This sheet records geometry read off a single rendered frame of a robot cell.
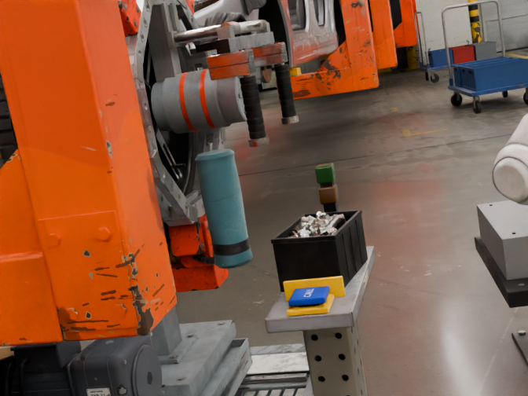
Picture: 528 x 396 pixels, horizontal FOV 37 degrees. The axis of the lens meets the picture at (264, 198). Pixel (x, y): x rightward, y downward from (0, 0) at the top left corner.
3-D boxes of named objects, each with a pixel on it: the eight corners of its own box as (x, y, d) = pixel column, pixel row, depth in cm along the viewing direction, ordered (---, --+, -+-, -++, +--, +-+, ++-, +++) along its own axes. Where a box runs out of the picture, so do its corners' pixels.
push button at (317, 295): (296, 298, 157) (295, 287, 157) (331, 295, 155) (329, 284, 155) (289, 311, 150) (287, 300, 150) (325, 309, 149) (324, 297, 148)
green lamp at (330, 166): (319, 181, 187) (317, 164, 186) (336, 178, 186) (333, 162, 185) (317, 184, 183) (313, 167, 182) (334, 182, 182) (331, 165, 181)
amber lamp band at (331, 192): (323, 201, 188) (320, 185, 187) (339, 199, 187) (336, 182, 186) (320, 205, 184) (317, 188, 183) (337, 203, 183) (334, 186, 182)
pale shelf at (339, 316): (306, 264, 192) (304, 252, 191) (375, 257, 188) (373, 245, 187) (266, 333, 151) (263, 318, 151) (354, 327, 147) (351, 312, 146)
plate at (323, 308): (295, 301, 158) (294, 296, 157) (334, 298, 156) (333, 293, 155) (287, 316, 150) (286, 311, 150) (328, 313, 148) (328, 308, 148)
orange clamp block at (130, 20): (110, 17, 170) (90, -13, 163) (143, 11, 168) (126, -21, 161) (105, 42, 166) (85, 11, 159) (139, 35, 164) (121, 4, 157)
